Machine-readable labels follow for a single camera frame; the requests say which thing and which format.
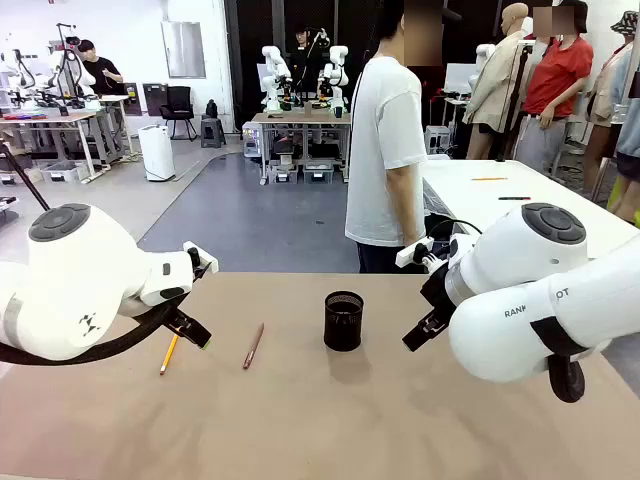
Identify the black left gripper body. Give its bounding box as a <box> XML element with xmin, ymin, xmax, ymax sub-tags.
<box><xmin>159</xmin><ymin>299</ymin><xmax>195</xmax><ymax>334</ymax></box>

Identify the black mesh pen holder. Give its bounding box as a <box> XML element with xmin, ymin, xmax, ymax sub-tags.
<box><xmin>323</xmin><ymin>291</ymin><xmax>365</xmax><ymax>352</ymax></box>

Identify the computer tower with lights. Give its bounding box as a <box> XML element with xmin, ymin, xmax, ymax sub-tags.
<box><xmin>241</xmin><ymin>122</ymin><xmax>264</xmax><ymax>159</ymax></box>

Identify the person's right forearm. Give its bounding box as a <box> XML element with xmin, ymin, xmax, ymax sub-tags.
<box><xmin>398</xmin><ymin>199</ymin><xmax>428</xmax><ymax>241</ymax></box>

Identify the wooden background table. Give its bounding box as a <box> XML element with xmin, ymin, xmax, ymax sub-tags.
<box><xmin>250</xmin><ymin>110</ymin><xmax>354</xmax><ymax>186</ymax></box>

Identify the white table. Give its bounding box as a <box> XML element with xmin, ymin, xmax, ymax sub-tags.
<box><xmin>422</xmin><ymin>158</ymin><xmax>640</xmax><ymax>261</ymax></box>

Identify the red-brown pencil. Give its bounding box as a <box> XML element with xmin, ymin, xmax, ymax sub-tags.
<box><xmin>242</xmin><ymin>322</ymin><xmax>265</xmax><ymax>371</ymax></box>

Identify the person in red shirt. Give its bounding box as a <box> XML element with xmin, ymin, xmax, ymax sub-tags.
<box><xmin>514</xmin><ymin>0</ymin><xmax>595</xmax><ymax>176</ymax></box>

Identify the mannequin in beige jacket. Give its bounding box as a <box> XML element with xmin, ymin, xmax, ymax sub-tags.
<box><xmin>462</xmin><ymin>2</ymin><xmax>531</xmax><ymax>161</ymax></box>

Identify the white air purifier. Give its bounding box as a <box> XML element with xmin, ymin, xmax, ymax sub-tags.
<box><xmin>137</xmin><ymin>124</ymin><xmax>177</xmax><ymax>182</ymax></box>

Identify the wooden top workbench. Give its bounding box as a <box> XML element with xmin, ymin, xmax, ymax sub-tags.
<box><xmin>0</xmin><ymin>110</ymin><xmax>99</xmax><ymax>184</ymax></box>

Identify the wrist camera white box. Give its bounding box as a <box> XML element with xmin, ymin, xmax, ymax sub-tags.
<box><xmin>394</xmin><ymin>237</ymin><xmax>435</xmax><ymax>267</ymax></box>
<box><xmin>182</xmin><ymin>241</ymin><xmax>220</xmax><ymax>275</ymax></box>

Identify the thin black camera cable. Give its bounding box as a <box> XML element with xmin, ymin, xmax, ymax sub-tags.
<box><xmin>427</xmin><ymin>218</ymin><xmax>484</xmax><ymax>241</ymax></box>

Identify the white robot with black cables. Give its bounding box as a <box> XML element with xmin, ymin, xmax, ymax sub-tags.
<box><xmin>47</xmin><ymin>22</ymin><xmax>96</xmax><ymax>109</ymax></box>

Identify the white plastic crate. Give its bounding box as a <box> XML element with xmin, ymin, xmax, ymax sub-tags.
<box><xmin>39</xmin><ymin>160</ymin><xmax>91</xmax><ymax>184</ymax></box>

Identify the person in black with glasses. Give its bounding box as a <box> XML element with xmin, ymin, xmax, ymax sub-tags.
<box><xmin>289</xmin><ymin>25</ymin><xmax>331</xmax><ymax>96</ymax></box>

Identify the clear storage bin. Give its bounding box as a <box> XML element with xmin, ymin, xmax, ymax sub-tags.
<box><xmin>269</xmin><ymin>162</ymin><xmax>301</xmax><ymax>185</ymax></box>
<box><xmin>302</xmin><ymin>162</ymin><xmax>335</xmax><ymax>184</ymax></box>

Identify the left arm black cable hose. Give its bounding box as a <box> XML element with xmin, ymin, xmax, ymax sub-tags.
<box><xmin>0</xmin><ymin>299</ymin><xmax>174</xmax><ymax>366</ymax></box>

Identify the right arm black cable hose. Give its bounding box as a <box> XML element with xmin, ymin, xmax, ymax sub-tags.
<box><xmin>529</xmin><ymin>314</ymin><xmax>609</xmax><ymax>404</ymax></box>

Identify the black office chair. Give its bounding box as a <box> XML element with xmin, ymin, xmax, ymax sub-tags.
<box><xmin>158</xmin><ymin>85</ymin><xmax>199</xmax><ymax>141</ymax></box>

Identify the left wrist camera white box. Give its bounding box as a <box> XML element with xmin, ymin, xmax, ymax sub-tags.
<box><xmin>182</xmin><ymin>241</ymin><xmax>220</xmax><ymax>275</ymax></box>

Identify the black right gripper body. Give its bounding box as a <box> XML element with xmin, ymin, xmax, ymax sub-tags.
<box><xmin>419</xmin><ymin>262</ymin><xmax>456</xmax><ymax>322</ymax></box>

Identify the silver wall panel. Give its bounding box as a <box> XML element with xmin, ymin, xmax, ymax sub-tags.
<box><xmin>160</xmin><ymin>20</ymin><xmax>207</xmax><ymax>79</ymax></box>

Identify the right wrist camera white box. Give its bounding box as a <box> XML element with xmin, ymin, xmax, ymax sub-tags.
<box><xmin>394</xmin><ymin>237</ymin><xmax>435</xmax><ymax>267</ymax></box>

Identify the man in black T-shirt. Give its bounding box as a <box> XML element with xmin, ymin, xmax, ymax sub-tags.
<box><xmin>77</xmin><ymin>39</ymin><xmax>125</xmax><ymax>96</ymax></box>

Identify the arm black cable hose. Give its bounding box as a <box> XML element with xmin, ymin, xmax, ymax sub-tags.
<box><xmin>529</xmin><ymin>314</ymin><xmax>609</xmax><ymax>404</ymax></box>
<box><xmin>0</xmin><ymin>299</ymin><xmax>174</xmax><ymax>366</ymax></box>

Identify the yellow pencil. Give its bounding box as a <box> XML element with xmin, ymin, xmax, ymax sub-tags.
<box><xmin>159</xmin><ymin>333</ymin><xmax>180</xmax><ymax>376</ymax></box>

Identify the white board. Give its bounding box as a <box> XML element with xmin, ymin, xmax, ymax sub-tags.
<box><xmin>443</xmin><ymin>63</ymin><xmax>481</xmax><ymax>96</ymax></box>

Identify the person in white T-shirt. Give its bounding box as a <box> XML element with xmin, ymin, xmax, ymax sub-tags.
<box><xmin>344</xmin><ymin>0</ymin><xmax>446</xmax><ymax>275</ymax></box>

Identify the white computer case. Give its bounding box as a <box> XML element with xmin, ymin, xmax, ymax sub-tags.
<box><xmin>424</xmin><ymin>124</ymin><xmax>453</xmax><ymax>155</ymax></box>

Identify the grey step stool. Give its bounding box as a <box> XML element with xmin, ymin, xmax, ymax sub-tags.
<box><xmin>200</xmin><ymin>114</ymin><xmax>227</xmax><ymax>149</ymax></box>

